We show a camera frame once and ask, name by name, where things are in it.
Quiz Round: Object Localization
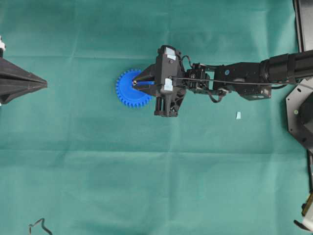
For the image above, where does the blue plastic gear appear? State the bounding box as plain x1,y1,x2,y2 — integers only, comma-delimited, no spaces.
115,69,152,108

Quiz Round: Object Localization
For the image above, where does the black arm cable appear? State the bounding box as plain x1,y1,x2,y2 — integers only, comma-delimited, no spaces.
168,76,291,87

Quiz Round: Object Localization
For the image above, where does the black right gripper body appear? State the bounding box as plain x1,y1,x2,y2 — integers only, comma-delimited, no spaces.
155,45,186,118

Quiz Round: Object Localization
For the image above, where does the thin grey wire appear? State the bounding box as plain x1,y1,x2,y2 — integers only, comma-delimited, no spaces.
28,218,53,235

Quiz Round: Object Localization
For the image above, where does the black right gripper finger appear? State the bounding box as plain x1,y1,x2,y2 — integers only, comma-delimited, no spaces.
134,64,156,81
134,84,157,96

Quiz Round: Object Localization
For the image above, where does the black left gripper tip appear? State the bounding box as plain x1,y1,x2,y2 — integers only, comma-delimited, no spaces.
0,58,47,105

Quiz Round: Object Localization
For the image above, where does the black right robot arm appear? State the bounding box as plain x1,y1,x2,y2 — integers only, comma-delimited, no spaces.
132,45,313,117

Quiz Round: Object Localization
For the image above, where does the green table cloth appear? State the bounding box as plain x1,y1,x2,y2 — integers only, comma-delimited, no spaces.
0,0,309,235

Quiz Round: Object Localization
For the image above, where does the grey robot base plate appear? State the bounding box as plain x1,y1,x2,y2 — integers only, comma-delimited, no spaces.
286,79,313,152

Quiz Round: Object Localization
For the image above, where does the black frame top right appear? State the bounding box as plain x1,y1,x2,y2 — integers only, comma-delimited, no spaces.
293,0,313,52

